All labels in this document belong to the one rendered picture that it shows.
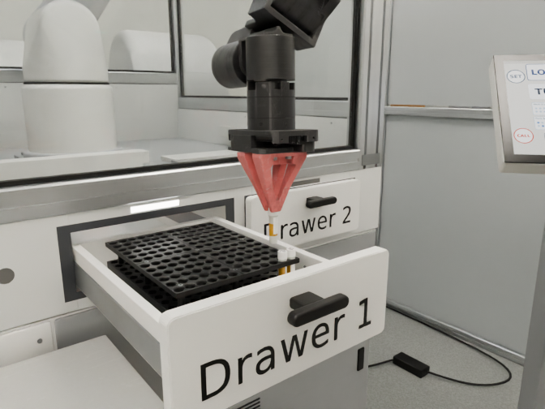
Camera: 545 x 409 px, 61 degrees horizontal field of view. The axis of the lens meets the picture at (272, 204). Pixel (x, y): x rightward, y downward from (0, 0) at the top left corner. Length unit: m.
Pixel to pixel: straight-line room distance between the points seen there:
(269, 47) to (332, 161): 0.47
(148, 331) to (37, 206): 0.27
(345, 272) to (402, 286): 1.98
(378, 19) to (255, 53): 0.55
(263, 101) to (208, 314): 0.24
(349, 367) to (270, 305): 0.75
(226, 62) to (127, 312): 0.32
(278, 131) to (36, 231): 0.36
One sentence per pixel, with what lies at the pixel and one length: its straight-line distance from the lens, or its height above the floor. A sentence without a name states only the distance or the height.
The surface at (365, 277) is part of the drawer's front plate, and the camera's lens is 0.55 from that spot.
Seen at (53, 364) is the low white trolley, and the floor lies 0.76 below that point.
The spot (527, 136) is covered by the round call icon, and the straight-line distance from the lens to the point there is 1.18.
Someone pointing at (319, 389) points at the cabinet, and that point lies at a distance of 1.15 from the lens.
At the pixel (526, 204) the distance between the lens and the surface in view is 2.09.
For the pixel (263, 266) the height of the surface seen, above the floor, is 0.90.
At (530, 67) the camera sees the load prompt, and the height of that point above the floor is 1.17.
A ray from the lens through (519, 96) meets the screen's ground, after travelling 1.24.
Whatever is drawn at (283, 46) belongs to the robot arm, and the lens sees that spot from 0.54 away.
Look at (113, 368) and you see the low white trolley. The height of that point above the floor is 0.76.
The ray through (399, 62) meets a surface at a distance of 2.37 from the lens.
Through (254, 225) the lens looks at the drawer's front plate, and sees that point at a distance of 0.83.
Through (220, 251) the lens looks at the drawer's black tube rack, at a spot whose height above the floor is 0.90.
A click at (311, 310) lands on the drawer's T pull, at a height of 0.91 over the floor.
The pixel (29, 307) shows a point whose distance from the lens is 0.73.
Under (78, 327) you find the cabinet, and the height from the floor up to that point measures 0.77.
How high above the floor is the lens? 1.11
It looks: 14 degrees down
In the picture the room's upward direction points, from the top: straight up
